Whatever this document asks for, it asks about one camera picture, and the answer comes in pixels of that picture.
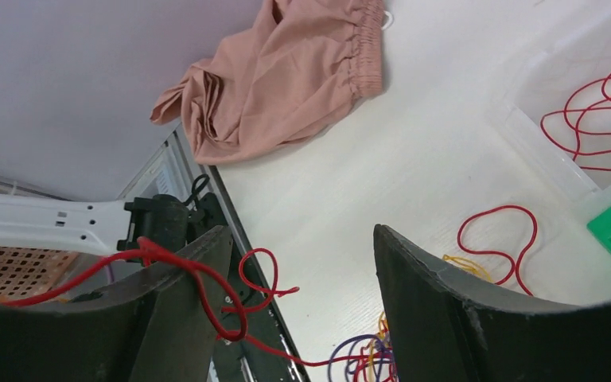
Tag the pink cloth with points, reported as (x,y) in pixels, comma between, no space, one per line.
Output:
(301,67)

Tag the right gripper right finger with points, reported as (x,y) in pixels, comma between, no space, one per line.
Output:
(448,325)

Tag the clear plastic tray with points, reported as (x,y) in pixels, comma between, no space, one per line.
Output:
(556,109)

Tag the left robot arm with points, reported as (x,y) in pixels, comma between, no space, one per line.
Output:
(96,228)

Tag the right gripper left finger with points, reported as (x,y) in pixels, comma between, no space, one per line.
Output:
(149,326)

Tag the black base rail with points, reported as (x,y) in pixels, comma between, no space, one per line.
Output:
(241,361)

